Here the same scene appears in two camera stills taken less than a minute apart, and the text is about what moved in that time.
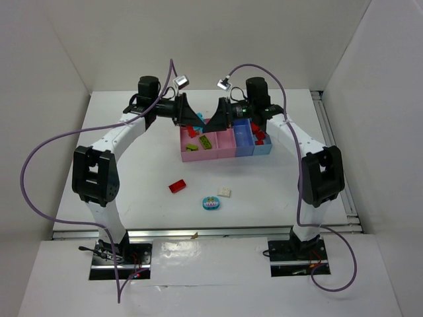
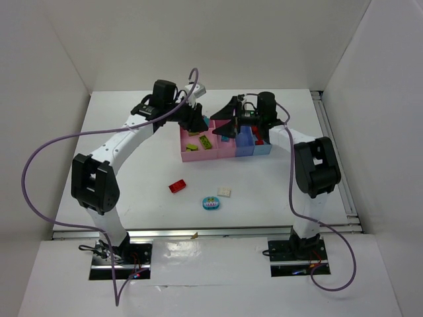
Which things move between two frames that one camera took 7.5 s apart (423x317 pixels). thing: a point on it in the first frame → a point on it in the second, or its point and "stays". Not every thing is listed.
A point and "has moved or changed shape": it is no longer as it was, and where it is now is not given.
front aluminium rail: [211, 232] stays
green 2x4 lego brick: [205, 142] stays
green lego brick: [192, 147] stays
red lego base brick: [191, 131] has moved or changed shape
